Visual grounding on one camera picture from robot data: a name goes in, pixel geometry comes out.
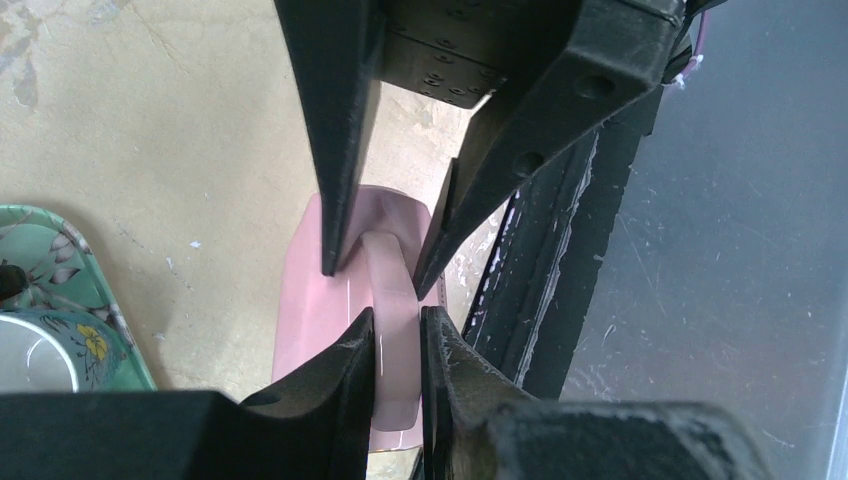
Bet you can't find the green floral tray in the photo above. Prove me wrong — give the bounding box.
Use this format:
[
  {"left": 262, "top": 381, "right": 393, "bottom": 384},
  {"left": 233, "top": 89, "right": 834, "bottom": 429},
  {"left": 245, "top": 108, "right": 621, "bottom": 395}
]
[{"left": 1, "top": 204, "right": 157, "bottom": 391}]

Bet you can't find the blue mug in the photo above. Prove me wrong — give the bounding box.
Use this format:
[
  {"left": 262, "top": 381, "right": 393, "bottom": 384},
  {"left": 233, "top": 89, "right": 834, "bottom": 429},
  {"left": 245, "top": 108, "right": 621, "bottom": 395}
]
[{"left": 1, "top": 308, "right": 127, "bottom": 394}]

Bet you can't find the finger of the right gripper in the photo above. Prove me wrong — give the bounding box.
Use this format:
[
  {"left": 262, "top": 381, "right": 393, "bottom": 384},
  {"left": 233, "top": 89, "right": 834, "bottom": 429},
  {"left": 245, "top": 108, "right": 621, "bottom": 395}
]
[
  {"left": 412, "top": 1, "right": 686, "bottom": 299},
  {"left": 275, "top": 0, "right": 386, "bottom": 276}
]

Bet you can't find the pink faceted mug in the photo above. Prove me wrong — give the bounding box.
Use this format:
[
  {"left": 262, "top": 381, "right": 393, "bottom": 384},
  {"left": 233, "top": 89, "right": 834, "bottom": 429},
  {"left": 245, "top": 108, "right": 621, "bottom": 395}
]
[{"left": 272, "top": 186, "right": 445, "bottom": 452}]

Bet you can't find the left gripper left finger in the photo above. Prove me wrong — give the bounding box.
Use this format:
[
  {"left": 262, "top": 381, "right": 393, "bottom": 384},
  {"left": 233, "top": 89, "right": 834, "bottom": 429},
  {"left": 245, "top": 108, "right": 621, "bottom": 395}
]
[{"left": 1, "top": 308, "right": 375, "bottom": 479}]

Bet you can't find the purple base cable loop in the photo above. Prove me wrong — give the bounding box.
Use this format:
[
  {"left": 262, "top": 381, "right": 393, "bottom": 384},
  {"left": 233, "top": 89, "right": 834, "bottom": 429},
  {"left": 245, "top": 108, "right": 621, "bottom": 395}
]
[{"left": 665, "top": 9, "right": 711, "bottom": 91}]

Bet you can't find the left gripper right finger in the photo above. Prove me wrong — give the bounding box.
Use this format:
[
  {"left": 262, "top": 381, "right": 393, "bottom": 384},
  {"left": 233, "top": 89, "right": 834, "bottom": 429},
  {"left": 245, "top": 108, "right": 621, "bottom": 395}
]
[{"left": 419, "top": 307, "right": 771, "bottom": 479}]

